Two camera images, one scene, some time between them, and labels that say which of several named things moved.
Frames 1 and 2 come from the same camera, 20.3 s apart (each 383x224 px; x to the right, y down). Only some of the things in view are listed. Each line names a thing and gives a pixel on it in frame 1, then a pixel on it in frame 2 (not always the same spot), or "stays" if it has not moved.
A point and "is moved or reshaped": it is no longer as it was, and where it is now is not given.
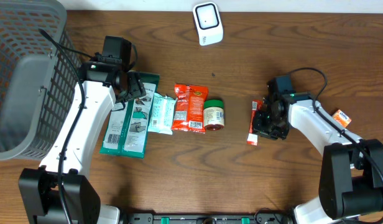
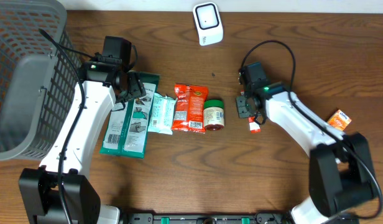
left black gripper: (137, 88) stays
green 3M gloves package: (126, 130) stays
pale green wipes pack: (161, 116) stays
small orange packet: (342, 119) stays
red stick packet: (252, 137) is moved or reshaped
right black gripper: (258, 127) → (242, 112)
